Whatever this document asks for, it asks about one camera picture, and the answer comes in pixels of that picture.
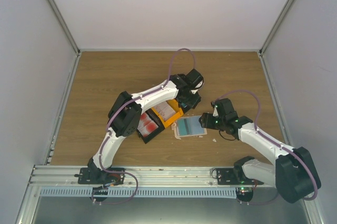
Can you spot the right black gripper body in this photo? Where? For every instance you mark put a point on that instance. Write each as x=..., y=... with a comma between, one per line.
x=213, y=125

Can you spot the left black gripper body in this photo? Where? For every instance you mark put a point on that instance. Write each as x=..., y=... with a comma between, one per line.
x=189, y=101

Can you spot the orange bin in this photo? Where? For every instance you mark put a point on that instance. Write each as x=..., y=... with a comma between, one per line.
x=179, y=113

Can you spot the teal VIP card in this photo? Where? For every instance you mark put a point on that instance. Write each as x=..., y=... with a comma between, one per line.
x=183, y=127

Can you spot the white pink cards stack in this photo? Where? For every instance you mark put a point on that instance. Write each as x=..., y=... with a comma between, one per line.
x=164, y=110

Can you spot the black bin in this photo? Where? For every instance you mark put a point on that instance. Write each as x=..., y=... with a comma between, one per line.
x=157, y=131

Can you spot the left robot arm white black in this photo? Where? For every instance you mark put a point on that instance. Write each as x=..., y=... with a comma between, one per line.
x=126, y=112

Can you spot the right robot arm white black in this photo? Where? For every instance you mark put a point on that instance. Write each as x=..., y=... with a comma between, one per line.
x=291, y=171

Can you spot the red white cards stack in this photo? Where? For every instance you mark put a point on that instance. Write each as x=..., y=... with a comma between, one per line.
x=146, y=125

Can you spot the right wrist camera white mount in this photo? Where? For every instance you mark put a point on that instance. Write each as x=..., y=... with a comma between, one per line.
x=214, y=106

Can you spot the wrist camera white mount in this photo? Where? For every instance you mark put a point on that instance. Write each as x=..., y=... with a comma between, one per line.
x=214, y=106
x=197, y=87

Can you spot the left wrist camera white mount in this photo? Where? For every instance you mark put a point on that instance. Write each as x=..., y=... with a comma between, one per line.
x=197, y=87

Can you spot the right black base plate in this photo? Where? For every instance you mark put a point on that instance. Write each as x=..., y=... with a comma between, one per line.
x=227, y=177

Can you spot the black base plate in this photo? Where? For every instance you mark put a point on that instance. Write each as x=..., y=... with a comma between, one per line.
x=100, y=177
x=227, y=177

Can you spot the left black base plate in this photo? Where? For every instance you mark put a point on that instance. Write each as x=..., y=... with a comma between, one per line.
x=100, y=177

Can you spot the aluminium rail frame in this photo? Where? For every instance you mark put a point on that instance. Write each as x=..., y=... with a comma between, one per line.
x=170, y=177

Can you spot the grey slotted cable duct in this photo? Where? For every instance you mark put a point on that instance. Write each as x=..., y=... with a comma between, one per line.
x=141, y=192

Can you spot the right aluminium corner post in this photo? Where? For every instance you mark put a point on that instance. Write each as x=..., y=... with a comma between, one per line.
x=281, y=17

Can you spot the aluminium corner post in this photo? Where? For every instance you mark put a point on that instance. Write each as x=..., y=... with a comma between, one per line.
x=57, y=13
x=281, y=17

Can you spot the left aluminium corner post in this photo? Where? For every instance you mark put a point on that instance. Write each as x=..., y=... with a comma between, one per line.
x=57, y=13

